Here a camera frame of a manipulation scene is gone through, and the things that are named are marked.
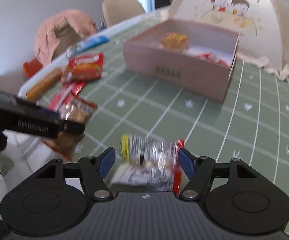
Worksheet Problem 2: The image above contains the long bread stick packet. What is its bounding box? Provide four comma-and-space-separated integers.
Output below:
17, 66, 65, 102

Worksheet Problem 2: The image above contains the yellow bread snack packet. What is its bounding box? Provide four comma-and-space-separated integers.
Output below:
161, 32, 189, 50

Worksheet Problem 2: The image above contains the red orange snack pouch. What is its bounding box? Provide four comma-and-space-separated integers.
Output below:
22, 57, 43, 78

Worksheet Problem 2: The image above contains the beige chair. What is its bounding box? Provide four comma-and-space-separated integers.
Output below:
101, 0, 146, 28

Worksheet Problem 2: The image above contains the brown biscuit snack packet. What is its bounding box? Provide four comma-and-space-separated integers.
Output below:
43, 96, 98, 161

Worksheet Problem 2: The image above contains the red biscuit snack packet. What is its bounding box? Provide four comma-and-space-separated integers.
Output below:
61, 53, 104, 83

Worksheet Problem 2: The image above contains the pink cardboard box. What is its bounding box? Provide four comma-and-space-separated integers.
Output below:
123, 20, 240, 102

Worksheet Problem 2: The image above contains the red white snack packet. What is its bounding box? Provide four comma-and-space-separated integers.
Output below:
196, 52, 229, 67

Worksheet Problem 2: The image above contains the silver red snack packet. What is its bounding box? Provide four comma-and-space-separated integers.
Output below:
110, 134, 185, 195

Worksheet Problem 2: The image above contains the pink crumpled paper bag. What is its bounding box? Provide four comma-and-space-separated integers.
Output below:
34, 9, 97, 67

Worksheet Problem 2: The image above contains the red wafer snack packet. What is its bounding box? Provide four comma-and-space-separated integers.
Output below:
47, 81, 85, 112

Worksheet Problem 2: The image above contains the white cartoon food cover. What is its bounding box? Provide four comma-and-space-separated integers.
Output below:
169, 0, 289, 80

